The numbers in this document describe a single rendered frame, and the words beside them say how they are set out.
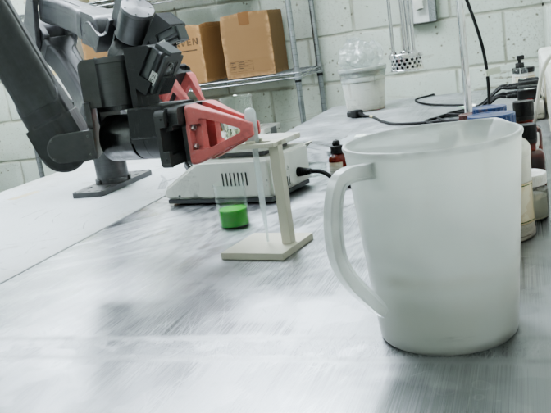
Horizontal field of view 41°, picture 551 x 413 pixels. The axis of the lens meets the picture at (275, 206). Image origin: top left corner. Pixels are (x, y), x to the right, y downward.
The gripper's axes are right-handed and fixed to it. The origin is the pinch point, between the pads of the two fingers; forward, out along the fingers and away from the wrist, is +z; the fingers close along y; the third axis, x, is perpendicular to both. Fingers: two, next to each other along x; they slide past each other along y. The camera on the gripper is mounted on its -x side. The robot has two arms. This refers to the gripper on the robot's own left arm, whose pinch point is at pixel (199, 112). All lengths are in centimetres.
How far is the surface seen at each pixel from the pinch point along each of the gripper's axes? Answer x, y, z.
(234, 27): 55, 180, -95
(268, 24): 46, 185, -83
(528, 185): -32, -27, 50
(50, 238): 15.2, -30.1, 2.5
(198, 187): 4.0, -11.7, 11.5
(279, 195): -16.1, -32.7, 30.0
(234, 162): -3.5, -11.5, 14.8
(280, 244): -11.3, -32.9, 33.1
